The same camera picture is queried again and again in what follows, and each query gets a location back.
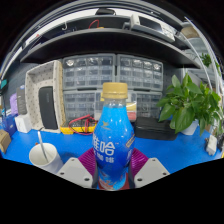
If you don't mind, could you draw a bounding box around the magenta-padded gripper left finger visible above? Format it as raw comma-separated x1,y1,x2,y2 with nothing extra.
55,148,100,190

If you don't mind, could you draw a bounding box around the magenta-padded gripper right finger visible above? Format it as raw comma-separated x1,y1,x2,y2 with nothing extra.
127,148,171,190

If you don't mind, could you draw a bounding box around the blue drink bottle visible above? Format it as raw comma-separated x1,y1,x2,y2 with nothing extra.
92,82,136,192

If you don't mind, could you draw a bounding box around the metal spoon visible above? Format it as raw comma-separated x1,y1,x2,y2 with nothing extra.
36,130,50,164

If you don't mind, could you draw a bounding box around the flat black case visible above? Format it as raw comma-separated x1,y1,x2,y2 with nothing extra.
134,116,178,141

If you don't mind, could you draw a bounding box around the yellow multimeter with red leads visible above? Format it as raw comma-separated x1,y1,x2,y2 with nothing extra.
59,114,101,136

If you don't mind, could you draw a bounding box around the white power adapter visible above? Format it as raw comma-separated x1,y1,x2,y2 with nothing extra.
205,134,219,157

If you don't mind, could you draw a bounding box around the clear organiser with coloured parts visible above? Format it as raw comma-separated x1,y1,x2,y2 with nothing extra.
94,91,138,124

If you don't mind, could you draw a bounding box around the black zip case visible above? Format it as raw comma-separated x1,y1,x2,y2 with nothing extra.
37,85,58,131

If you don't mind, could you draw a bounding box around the small white box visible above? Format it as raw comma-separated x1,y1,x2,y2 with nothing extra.
14,113,33,134

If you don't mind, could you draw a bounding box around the green potted plant, white pot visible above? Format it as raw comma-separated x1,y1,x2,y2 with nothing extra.
156,73,223,136

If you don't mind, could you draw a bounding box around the blue carton box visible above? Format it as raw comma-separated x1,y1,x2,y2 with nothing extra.
1,113,18,137

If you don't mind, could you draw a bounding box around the dark grey upright box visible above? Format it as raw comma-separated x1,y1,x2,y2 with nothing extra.
15,84,28,116

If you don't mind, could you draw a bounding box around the white perforated storage tray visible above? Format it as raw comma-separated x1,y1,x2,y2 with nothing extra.
24,59,67,134

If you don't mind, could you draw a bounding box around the white mug with brown handle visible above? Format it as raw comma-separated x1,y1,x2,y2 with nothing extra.
28,142,64,175

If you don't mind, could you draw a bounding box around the white wire rack unit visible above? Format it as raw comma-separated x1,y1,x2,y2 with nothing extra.
181,16,224,101

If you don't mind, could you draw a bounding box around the black wall shelf unit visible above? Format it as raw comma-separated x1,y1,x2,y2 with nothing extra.
1,8,204,69

